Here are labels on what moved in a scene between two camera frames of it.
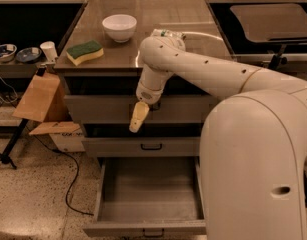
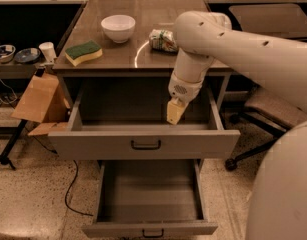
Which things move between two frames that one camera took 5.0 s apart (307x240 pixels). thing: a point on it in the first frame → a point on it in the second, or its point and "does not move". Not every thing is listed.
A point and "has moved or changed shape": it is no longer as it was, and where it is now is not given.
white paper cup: (49, 51) does not move
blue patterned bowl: (4, 53) does not move
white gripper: (147, 95) → (180, 90)
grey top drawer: (121, 109) has moved or changed shape
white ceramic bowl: (121, 27) does not move
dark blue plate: (29, 54) does not move
